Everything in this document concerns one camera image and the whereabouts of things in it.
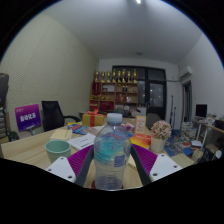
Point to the black office chair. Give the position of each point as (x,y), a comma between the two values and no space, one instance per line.
(51,115)

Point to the pink flowers in white pot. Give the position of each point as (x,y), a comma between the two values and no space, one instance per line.
(160,131)

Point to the ceiling light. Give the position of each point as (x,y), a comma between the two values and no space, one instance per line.
(138,1)

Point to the colourful magazine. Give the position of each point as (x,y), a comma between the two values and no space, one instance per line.
(78,129)

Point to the wooden shelf unit with trophies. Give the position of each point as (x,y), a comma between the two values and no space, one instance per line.
(113,95)

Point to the orange red book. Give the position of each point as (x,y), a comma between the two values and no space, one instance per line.
(140,140)

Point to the black computer monitor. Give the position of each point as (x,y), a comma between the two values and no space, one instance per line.
(201,110)

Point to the pale green cup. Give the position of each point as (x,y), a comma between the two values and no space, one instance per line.
(57,151)

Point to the pile of books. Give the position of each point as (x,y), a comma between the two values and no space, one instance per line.
(189,133)

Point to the white wall air conditioner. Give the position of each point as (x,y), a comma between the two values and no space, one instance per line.
(186,71)

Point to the flat round red coaster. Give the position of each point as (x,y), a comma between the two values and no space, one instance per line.
(93,184)

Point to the cluttered side desk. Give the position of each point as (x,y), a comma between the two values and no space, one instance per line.
(216,128)

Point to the black framed glass door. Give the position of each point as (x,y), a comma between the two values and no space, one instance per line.
(156,93)

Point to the yellow gift box red ribbon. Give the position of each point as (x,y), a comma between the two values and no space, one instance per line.
(92,119)

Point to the small black suitcase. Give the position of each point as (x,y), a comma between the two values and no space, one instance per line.
(13,136)

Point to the purple sign board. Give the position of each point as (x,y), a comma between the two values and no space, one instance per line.
(28,117)

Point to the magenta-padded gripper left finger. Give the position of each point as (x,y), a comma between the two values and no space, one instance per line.
(78,160)

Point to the clear plastic water bottle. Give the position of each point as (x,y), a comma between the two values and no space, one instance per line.
(112,153)

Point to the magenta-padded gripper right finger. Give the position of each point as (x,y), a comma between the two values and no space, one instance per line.
(148,160)

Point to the white paper sheet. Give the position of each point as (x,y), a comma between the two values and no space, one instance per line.
(81,141)

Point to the orange standing card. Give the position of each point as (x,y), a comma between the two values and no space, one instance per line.
(140,125)

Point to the pale yellow book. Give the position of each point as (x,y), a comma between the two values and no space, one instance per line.
(61,134)

